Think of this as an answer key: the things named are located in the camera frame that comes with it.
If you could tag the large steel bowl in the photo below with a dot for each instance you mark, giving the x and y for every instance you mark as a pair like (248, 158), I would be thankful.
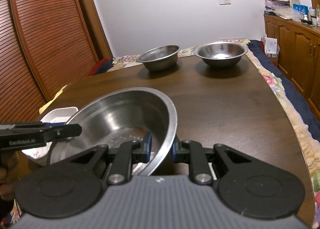
(121, 116)

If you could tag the wooden louvered wardrobe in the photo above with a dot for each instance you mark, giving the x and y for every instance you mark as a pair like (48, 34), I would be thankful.
(46, 45)

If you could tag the small steel bowl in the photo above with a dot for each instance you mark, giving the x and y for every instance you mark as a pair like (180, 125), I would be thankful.
(221, 54)

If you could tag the white wall switch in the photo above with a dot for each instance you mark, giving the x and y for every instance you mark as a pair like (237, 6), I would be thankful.
(224, 2)

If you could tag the wooden sideboard cabinet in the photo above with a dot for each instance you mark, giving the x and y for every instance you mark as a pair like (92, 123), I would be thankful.
(298, 57)

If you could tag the white paper card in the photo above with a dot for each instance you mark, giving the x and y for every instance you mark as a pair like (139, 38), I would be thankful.
(271, 46)

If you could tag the person's left hand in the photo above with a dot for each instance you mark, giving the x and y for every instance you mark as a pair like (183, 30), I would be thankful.
(14, 166)

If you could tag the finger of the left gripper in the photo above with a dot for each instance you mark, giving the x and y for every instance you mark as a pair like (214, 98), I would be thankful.
(65, 129)

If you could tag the floral bed blanket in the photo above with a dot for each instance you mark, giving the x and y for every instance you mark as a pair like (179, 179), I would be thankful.
(251, 107)

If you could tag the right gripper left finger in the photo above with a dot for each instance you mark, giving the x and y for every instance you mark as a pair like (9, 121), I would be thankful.
(114, 165)

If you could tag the floral square plate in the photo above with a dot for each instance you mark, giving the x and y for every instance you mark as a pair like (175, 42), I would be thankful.
(38, 155)
(59, 115)

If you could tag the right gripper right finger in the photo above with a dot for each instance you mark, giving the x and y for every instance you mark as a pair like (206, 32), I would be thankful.
(201, 161)

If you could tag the medium steel bowl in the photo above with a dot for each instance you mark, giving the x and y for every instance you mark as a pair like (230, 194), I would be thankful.
(160, 58)

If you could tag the pile of papers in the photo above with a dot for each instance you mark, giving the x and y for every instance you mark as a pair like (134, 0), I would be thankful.
(272, 5)

